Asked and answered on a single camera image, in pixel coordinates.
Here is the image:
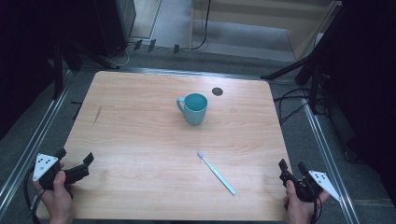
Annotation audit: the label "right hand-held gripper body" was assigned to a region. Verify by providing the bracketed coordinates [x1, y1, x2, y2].
[278, 169, 342, 203]

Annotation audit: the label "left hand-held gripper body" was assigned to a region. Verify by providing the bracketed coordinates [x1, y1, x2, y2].
[32, 151, 91, 191]

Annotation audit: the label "person's right hand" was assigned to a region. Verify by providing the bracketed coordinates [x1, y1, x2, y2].
[283, 179, 331, 224]

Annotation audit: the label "person's left hand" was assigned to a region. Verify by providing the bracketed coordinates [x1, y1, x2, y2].
[32, 169, 76, 224]

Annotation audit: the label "light green toothbrush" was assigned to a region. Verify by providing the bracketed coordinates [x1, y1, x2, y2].
[196, 150, 237, 196]

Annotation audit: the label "black stand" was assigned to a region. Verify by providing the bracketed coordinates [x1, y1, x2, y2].
[46, 36, 120, 101]
[261, 46, 328, 116]

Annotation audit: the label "teal ceramic cup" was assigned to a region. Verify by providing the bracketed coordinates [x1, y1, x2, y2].
[176, 92, 209, 127]

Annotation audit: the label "dark cabinet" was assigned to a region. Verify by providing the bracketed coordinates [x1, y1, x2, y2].
[92, 0, 137, 58]

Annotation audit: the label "metal floor rail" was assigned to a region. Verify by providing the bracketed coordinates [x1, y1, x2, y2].
[300, 91, 361, 224]
[0, 72, 75, 214]

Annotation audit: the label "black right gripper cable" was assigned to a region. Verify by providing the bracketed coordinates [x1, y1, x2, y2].
[309, 186, 323, 224]

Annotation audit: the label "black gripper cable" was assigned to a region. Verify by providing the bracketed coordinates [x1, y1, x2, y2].
[309, 186, 323, 224]
[22, 167, 48, 224]

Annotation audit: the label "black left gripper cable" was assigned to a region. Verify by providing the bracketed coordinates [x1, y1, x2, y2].
[22, 167, 48, 224]

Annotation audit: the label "black floor cables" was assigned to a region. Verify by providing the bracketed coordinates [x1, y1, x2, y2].
[273, 87, 329, 126]

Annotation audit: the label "white floor cable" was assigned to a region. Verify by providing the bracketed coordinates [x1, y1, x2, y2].
[105, 43, 136, 68]

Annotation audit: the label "light wooden frame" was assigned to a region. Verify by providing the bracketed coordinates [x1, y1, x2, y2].
[188, 0, 344, 62]

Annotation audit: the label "black hanging cable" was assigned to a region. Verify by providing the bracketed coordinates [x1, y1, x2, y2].
[191, 0, 213, 51]

